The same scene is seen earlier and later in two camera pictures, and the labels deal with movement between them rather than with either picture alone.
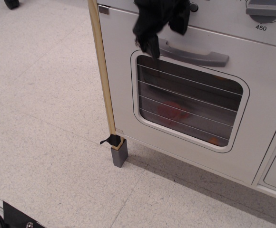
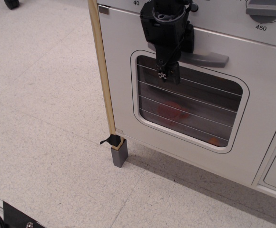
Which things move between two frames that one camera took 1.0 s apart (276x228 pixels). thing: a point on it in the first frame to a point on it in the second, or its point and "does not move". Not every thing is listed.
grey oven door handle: x=214 y=59 does not move
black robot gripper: x=154 y=15 to x=167 y=27
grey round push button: x=193 y=7 does not move
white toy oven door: x=216 y=100 does not move
